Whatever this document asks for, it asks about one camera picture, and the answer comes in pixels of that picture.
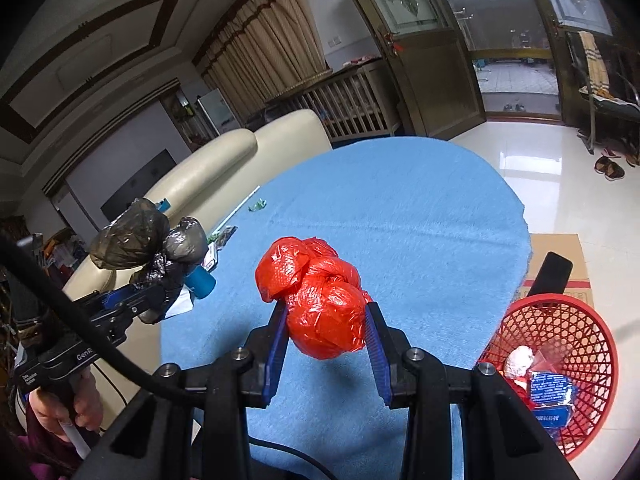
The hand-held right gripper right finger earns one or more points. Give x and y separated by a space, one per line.
377 355

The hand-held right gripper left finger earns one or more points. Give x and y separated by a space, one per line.
277 355

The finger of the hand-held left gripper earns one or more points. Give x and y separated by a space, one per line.
117 297
120 322

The black plastic bag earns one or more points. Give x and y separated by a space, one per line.
130 235

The red plastic bag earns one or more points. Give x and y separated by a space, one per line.
325 310

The red mesh plastic basket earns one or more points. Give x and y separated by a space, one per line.
575 330

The person's left hand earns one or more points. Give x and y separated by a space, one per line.
50 405

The white paper scrap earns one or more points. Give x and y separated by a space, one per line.
180 305

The white stick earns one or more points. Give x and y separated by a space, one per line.
77 440

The teal cylinder bottle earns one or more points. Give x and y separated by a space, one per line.
202 282

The red and white packet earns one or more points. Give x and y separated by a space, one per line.
210 255

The black television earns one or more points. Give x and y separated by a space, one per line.
140 180

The dark green packet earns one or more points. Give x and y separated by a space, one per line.
222 235

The white crumpled paper ball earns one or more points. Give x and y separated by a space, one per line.
520 360

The blue table cloth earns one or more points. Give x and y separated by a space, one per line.
400 210

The small green wrapper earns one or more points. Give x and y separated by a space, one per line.
258 204

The clear plastic wrapper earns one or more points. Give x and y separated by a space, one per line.
547 355

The beige leather sofa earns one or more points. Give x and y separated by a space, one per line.
225 160

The dark wooden display cabinet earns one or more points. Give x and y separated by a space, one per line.
185 120

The black flat object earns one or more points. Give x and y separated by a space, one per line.
552 272

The flat cardboard box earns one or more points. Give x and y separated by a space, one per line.
555 247

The white refrigerator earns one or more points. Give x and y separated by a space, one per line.
217 112

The beige pleated curtain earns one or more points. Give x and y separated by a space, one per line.
270 45

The brown shoe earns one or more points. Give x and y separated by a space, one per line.
615 171
602 163

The striped beige towel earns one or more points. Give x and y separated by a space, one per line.
595 65

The metal frame chair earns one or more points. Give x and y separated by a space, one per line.
600 105

